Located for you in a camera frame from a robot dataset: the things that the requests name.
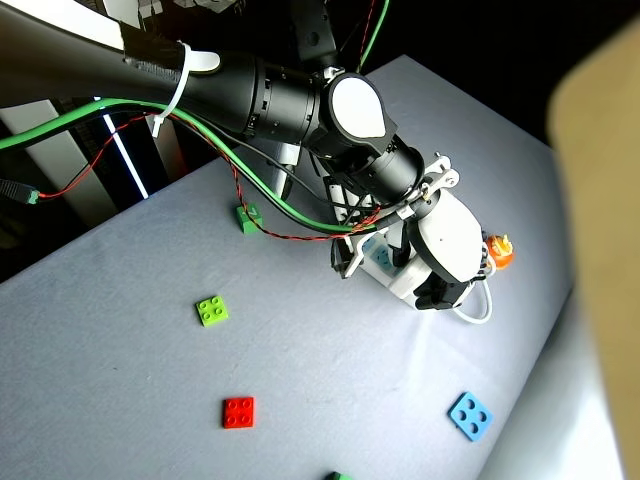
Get tan blurred panel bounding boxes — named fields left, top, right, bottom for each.
left=547, top=12, right=640, bottom=480

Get red building brick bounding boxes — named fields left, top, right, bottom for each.
left=221, top=396, right=256, bottom=430

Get white LED light strip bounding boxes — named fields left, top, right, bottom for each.
left=102, top=113, right=150, bottom=200

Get orange toy fruit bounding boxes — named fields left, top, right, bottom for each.
left=482, top=233, right=515, bottom=271

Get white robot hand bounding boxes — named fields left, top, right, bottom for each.
left=272, top=142, right=384, bottom=227
left=388, top=191, right=486, bottom=312

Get grey table cloth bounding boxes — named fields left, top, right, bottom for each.
left=0, top=53, right=626, bottom=480

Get grey power strip cable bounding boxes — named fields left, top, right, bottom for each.
left=449, top=227, right=496, bottom=325

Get lime green building brick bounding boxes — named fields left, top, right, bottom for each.
left=194, top=294, right=231, bottom=329

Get green cube number 7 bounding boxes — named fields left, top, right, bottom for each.
left=234, top=202, right=265, bottom=235

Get red black twisted wire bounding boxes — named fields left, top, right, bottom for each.
left=37, top=113, right=384, bottom=244

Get white power strip blue sockets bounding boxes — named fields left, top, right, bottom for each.
left=357, top=232, right=451, bottom=312

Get blue four-hole block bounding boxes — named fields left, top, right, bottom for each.
left=446, top=391, right=495, bottom=443

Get green robot cable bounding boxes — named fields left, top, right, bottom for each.
left=0, top=97, right=381, bottom=236
left=355, top=0, right=392, bottom=72

